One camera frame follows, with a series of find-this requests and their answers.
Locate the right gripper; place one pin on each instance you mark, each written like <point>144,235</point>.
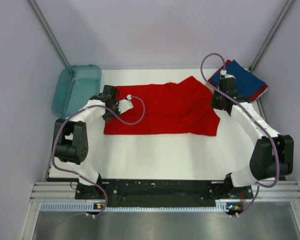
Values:
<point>213,104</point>

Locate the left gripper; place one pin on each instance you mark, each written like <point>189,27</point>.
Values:
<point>105,117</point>

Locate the red t shirt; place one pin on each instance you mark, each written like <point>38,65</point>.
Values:
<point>217,82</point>
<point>170,108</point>

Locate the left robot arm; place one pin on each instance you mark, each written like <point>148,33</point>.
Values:
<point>70,145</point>

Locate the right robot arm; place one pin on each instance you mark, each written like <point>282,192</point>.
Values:
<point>273,153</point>

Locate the folded red t shirt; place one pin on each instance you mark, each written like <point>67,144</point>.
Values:
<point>217,82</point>

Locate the folded blue t shirt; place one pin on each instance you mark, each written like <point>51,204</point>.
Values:
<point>247,84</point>

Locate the teal plastic bin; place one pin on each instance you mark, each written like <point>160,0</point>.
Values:
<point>75,86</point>

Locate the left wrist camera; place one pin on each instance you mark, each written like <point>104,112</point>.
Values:
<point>125,104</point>

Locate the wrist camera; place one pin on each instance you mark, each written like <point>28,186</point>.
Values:
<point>125,104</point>
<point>224,75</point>

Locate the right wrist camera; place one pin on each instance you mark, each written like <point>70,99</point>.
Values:
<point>224,75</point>

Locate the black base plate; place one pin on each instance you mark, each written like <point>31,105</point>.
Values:
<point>161,193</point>

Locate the left aluminium frame post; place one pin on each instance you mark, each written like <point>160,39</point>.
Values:
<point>48,32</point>

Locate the aluminium frame post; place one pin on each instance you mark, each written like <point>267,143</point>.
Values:
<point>48,32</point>
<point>286,9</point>

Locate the grey cable duct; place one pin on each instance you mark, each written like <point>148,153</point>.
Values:
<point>91,207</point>

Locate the right aluminium frame post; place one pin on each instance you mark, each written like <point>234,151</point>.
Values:
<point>286,9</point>

